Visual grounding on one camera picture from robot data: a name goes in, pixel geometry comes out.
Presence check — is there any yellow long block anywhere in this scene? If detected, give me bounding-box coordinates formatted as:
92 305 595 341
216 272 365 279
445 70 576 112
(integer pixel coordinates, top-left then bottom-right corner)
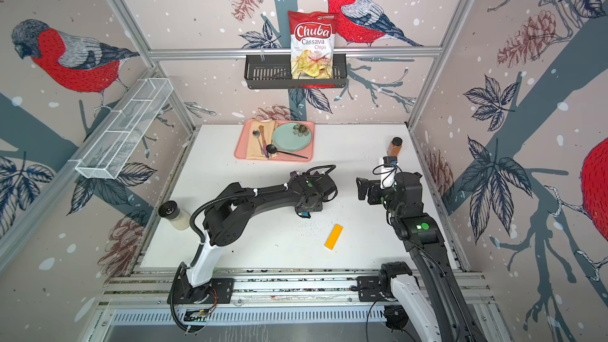
325 224 344 250

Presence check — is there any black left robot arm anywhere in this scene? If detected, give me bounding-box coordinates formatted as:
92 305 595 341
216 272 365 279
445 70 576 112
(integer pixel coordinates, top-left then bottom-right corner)
167 165 338 305

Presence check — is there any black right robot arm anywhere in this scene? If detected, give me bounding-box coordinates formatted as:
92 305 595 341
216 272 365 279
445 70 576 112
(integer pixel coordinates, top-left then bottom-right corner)
356 172 486 341

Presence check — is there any pink tray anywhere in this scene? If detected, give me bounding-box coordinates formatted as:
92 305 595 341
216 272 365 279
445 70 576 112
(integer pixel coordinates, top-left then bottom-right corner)
234 120 315 162

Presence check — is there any brown spice bottle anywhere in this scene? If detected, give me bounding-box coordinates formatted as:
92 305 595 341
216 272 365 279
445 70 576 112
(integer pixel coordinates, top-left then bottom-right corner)
387 137 403 158

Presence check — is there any black spoon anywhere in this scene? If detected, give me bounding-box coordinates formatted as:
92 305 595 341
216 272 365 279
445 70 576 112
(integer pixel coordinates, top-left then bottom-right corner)
265 144 307 159

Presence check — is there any mint green flower plate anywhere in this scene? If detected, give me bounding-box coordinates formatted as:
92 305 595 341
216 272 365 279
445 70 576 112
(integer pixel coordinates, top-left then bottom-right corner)
272 123 313 152

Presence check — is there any beige napkin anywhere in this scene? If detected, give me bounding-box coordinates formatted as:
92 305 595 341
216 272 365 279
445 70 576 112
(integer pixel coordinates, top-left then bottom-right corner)
245 120 276 160

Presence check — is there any silver spoon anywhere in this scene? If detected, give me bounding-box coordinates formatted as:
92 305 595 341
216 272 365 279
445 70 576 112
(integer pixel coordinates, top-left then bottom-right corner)
252 129 269 159

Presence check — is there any gold purple knife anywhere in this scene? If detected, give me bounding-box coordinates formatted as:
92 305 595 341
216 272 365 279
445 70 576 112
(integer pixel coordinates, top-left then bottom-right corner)
258 125 271 159

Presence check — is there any black lid shaker jar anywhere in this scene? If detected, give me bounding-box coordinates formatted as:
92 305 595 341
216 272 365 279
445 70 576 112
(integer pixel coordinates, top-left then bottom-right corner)
158 200 191 231

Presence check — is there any Chuba cassava chips bag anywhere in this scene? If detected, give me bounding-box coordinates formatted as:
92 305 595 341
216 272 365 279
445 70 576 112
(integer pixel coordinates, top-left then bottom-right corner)
288 11 337 79

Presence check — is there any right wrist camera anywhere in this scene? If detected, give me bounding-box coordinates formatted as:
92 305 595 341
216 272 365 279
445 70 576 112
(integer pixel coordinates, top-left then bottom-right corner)
380 156 398 189

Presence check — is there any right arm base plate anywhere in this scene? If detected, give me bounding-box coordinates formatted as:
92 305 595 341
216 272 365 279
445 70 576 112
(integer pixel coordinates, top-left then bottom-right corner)
355 275 424 303

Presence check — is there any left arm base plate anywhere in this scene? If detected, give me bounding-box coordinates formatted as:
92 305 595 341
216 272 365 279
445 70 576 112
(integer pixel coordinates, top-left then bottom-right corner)
167 275 234 305

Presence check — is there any black wall basket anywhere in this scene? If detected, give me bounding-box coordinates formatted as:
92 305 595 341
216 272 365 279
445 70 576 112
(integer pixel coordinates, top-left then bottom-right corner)
244 54 348 90

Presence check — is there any white wire wall basket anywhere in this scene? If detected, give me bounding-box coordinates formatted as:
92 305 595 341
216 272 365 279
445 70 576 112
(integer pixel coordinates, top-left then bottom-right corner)
75 78 174 179

